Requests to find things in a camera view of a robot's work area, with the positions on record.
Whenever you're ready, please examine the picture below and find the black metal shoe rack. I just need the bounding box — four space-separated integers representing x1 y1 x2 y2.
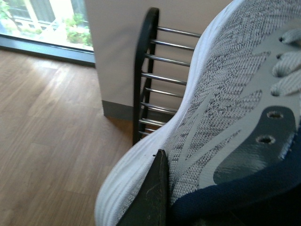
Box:
132 7 201 144

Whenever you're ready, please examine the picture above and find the grey knit sneaker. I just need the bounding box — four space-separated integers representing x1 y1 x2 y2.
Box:
95 0 301 226

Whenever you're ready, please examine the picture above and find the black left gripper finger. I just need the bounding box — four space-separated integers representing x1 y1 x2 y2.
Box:
117 149 168 226

